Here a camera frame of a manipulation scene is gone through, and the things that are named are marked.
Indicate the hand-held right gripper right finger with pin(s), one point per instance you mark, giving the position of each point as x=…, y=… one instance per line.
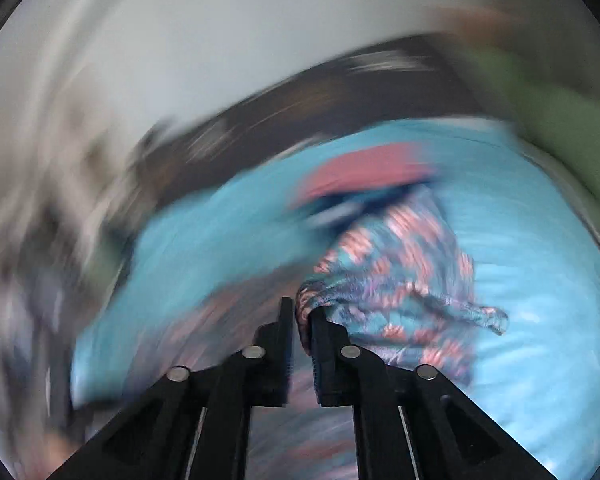
x=326, y=355

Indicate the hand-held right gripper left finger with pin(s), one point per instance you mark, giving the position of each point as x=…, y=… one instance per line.
x=279, y=350

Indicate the floral print garment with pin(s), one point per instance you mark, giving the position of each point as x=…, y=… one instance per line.
x=400, y=270

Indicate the light blue blanket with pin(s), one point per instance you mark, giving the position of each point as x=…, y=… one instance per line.
x=530, y=270

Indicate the dark deer print sheet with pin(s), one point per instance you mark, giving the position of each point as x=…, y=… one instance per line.
x=300, y=110

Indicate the green cloth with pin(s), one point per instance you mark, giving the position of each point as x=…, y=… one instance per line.
x=555, y=110

